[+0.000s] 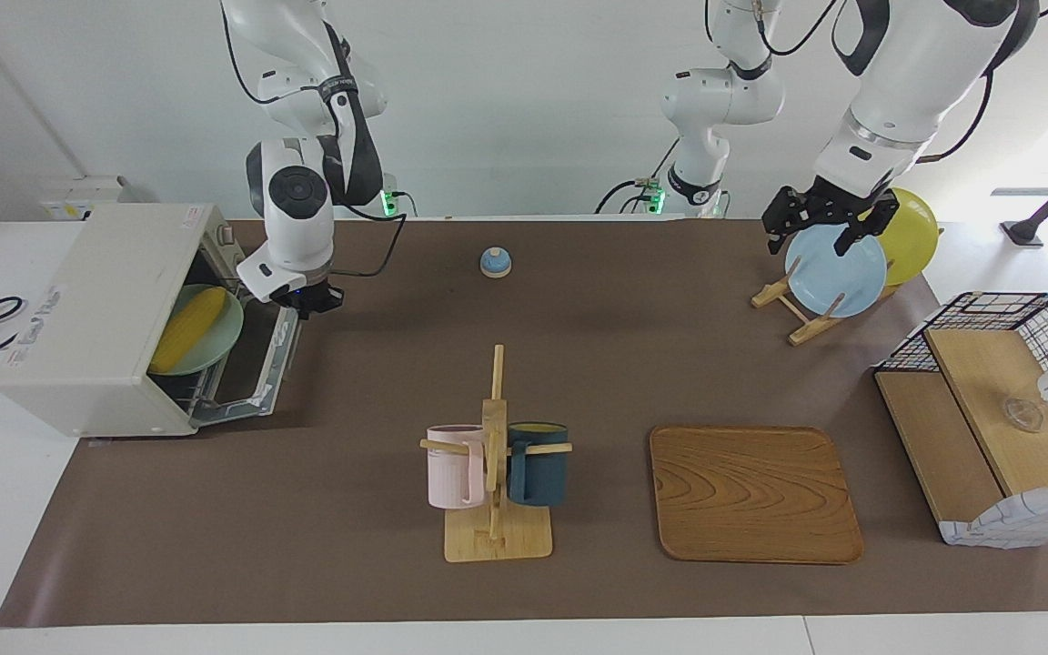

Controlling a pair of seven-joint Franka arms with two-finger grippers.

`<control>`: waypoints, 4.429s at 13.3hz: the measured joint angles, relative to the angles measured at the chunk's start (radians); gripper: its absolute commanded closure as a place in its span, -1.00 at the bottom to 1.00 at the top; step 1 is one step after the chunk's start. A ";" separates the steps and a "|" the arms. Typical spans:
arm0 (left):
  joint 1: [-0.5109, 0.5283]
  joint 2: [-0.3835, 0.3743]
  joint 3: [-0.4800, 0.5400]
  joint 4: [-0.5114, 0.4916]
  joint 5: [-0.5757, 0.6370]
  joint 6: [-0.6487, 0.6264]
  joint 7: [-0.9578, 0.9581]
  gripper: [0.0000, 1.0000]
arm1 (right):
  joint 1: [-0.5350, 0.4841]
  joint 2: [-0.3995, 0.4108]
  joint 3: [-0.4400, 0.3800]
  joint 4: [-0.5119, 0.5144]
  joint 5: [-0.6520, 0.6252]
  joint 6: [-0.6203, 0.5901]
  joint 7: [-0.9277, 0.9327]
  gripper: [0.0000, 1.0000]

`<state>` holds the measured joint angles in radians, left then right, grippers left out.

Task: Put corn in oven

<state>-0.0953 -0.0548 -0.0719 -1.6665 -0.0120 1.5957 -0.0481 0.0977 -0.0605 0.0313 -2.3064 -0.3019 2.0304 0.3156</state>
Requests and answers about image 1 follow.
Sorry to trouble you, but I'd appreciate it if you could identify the white outlet box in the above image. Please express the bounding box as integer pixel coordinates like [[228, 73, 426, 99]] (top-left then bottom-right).
[[40, 176, 138, 222]]

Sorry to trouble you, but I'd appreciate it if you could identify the black wire basket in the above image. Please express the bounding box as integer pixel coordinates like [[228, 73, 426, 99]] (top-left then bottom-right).
[[874, 291, 1048, 460]]

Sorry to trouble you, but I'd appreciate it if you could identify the beige toaster oven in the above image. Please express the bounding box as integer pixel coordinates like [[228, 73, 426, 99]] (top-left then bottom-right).
[[0, 202, 302, 439]]

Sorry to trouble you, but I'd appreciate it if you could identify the wooden plate rack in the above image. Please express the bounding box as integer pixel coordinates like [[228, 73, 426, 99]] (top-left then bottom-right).
[[751, 255, 898, 347]]

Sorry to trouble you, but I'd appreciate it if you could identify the light blue plate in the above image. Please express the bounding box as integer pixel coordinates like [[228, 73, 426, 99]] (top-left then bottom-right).
[[784, 223, 889, 318]]

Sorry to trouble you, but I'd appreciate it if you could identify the black right arm gripper cable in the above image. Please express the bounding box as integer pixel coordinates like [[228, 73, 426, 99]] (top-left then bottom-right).
[[224, 0, 408, 278]]

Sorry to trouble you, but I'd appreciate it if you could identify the yellow plate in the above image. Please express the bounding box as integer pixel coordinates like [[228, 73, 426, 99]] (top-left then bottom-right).
[[868, 186, 940, 287]]

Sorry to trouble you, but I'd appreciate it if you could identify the black arm gripper cable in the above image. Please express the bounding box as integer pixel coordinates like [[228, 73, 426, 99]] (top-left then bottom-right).
[[706, 0, 1048, 165], [224, 0, 408, 278]]

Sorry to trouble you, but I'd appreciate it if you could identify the dark teal mug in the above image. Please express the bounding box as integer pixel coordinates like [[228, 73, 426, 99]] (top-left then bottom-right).
[[506, 421, 570, 508]]

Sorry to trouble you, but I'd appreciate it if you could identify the pink mug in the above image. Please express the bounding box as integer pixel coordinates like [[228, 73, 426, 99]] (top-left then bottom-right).
[[425, 424, 486, 509]]

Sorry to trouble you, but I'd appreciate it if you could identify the light green plate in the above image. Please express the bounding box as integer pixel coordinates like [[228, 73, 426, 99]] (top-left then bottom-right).
[[149, 284, 245, 377]]

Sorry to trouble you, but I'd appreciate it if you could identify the small clear glass dish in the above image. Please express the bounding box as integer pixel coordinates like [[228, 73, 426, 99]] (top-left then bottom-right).
[[1002, 396, 1045, 433]]

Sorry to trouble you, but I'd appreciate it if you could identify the yellow corn cob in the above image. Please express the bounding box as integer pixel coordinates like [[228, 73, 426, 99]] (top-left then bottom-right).
[[151, 287, 227, 374]]

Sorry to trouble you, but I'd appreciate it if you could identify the wooden mug rack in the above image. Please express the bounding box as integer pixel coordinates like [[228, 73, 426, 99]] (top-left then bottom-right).
[[419, 344, 573, 563]]

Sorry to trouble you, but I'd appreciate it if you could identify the white grid patterned cloth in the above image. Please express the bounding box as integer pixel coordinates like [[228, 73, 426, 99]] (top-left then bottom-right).
[[938, 479, 1048, 549]]

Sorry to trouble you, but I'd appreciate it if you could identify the wooden shelf box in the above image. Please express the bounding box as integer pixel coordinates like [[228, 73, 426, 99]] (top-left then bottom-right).
[[876, 326, 1048, 547]]

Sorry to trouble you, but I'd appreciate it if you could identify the black left arm gripper cable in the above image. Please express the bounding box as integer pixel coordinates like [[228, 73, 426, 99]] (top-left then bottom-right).
[[706, 0, 1048, 165]]

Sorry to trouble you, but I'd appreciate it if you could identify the wooden serving tray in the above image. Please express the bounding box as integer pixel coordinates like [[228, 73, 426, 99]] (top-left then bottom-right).
[[650, 424, 864, 566]]

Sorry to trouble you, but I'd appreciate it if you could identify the brown table mat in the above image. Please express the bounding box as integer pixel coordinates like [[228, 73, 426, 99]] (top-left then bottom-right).
[[0, 218, 1048, 629]]

